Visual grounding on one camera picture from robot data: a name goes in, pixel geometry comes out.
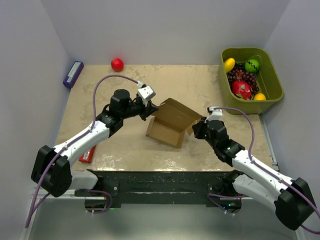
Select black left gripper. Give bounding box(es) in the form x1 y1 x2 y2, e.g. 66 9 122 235
121 98 159 123

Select brown cardboard box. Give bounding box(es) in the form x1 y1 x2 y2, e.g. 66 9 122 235
145 98 202 149

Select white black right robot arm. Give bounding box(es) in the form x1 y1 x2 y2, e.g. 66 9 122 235
192 118 320 230

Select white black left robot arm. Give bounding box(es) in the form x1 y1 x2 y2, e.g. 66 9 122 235
31 86 158 198

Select red rectangular box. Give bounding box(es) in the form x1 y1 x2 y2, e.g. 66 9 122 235
78 146 96 164

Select purple rectangular box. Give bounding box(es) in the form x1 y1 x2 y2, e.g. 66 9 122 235
62 61 84 89

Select red tomato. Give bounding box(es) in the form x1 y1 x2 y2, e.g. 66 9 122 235
111 57 124 72

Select red dragon fruit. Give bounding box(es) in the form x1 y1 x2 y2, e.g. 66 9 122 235
231 80 253 100

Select small orange fruit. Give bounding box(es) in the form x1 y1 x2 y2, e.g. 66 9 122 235
253 93 267 101

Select dark red grapes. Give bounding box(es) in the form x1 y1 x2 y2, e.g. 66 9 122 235
226 63 260 94

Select yellow lemon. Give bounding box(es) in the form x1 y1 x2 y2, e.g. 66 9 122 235
223 58 236 73

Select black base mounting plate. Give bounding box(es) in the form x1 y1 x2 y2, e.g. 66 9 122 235
75 170 242 213

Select green striped toy ball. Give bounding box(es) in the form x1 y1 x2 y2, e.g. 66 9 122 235
244 59 260 73

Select green plastic bin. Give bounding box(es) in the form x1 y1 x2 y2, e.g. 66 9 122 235
217 47 284 114

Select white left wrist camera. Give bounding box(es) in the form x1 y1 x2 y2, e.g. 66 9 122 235
137 84 156 102

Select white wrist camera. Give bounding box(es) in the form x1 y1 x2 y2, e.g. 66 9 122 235
137 84 156 102
205 106 223 122

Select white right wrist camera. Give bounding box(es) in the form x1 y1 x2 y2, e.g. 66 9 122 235
205 106 223 122

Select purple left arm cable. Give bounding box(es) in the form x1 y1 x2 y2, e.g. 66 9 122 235
24 74 143 229

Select aluminium rail frame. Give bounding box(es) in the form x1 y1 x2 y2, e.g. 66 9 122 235
31 117 314 230

